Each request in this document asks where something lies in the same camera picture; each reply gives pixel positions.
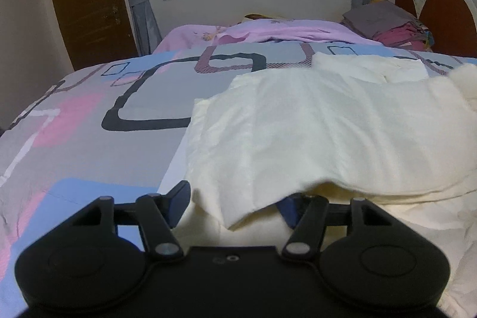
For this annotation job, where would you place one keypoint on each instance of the pink folded clothes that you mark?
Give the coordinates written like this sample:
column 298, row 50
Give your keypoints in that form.
column 402, row 35

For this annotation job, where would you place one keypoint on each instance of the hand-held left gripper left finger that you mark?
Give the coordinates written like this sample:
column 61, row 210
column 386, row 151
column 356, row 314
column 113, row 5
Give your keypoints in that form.
column 179, row 198

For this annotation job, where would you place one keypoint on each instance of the pink printed blanket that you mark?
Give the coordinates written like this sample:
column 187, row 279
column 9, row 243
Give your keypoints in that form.
column 290, row 32

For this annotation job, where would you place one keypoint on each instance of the brown scalloped headboard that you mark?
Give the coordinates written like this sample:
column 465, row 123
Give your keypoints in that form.
column 447, row 16

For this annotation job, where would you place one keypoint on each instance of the cream large garment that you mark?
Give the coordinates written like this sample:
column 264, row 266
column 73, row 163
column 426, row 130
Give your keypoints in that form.
column 316, row 124

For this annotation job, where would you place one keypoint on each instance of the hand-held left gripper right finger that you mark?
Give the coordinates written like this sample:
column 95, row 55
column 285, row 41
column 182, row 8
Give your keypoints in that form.
column 289, row 210

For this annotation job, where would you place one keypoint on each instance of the patterned grey blue pink bedsheet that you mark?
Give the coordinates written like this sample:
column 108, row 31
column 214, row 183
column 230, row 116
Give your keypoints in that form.
column 74, row 98

